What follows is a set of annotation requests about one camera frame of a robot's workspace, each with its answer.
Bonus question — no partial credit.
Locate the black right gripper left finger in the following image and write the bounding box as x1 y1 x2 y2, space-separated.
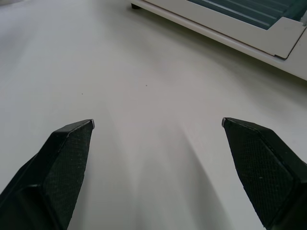
0 119 95 230

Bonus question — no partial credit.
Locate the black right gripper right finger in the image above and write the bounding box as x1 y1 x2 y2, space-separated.
222 117 307 230

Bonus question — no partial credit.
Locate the white framed tray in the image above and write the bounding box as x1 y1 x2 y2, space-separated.
130 0 307 81

